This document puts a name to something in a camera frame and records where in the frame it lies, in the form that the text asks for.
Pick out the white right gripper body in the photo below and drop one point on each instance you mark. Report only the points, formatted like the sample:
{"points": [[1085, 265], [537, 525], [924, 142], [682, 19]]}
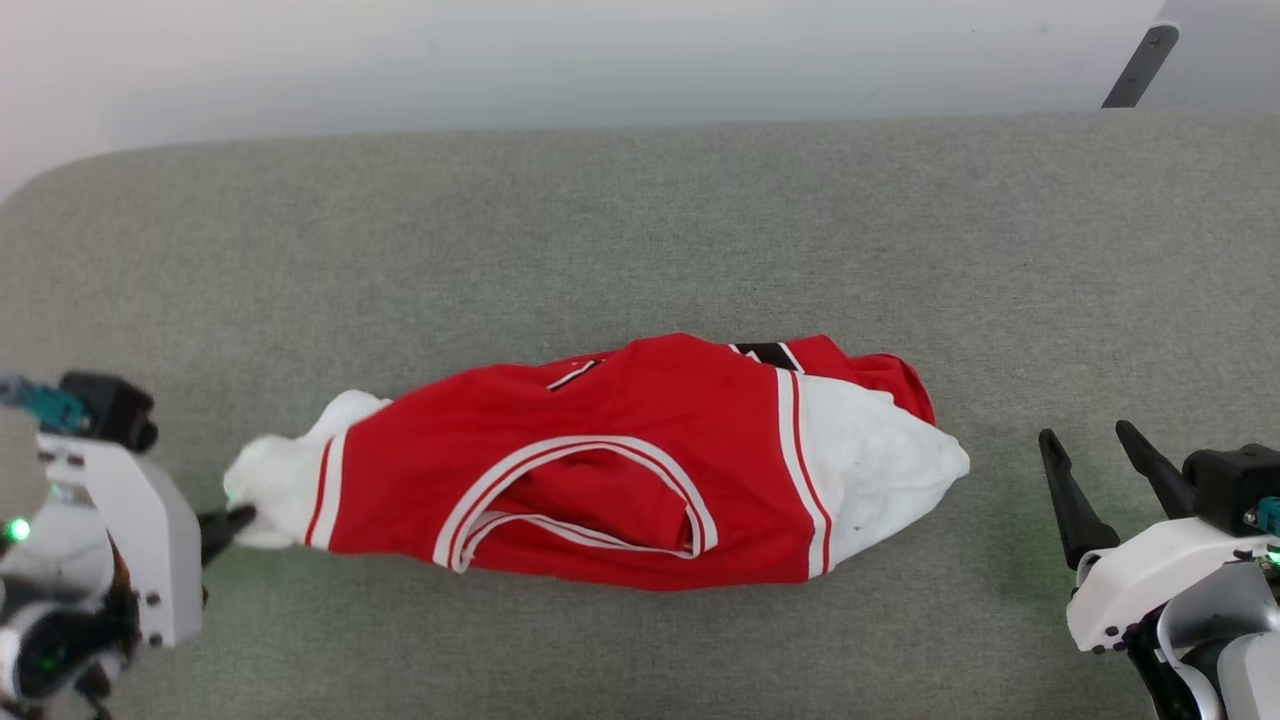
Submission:
{"points": [[1150, 580]]}

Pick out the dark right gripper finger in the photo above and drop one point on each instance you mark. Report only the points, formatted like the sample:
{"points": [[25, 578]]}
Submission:
{"points": [[1075, 505], [1160, 470]]}

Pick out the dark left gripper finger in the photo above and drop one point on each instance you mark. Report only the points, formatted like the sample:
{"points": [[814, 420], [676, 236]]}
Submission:
{"points": [[222, 527]]}

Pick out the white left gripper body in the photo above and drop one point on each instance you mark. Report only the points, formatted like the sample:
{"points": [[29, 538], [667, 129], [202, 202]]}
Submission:
{"points": [[150, 540]]}

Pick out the red white basketball jersey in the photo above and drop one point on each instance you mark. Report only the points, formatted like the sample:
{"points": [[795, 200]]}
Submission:
{"points": [[650, 410]]}

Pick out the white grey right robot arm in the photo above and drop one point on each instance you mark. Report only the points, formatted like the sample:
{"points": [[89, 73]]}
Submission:
{"points": [[1230, 660]]}

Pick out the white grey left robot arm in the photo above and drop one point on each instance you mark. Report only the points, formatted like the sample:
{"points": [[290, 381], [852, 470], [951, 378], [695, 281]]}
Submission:
{"points": [[55, 640]]}

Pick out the grey panel with screws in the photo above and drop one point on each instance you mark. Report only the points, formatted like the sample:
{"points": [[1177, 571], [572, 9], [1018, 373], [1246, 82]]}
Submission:
{"points": [[1230, 50]]}

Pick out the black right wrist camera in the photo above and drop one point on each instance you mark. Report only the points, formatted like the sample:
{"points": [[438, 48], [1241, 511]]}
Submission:
{"points": [[1235, 485]]}

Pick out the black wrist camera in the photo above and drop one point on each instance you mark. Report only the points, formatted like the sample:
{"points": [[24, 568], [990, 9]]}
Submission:
{"points": [[110, 405], [1235, 485]]}

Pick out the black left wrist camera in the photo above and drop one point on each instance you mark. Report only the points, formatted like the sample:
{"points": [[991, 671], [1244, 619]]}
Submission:
{"points": [[110, 405]]}

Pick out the dark grey metal bracket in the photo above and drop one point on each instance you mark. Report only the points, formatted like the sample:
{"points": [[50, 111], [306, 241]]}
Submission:
{"points": [[1140, 65]]}

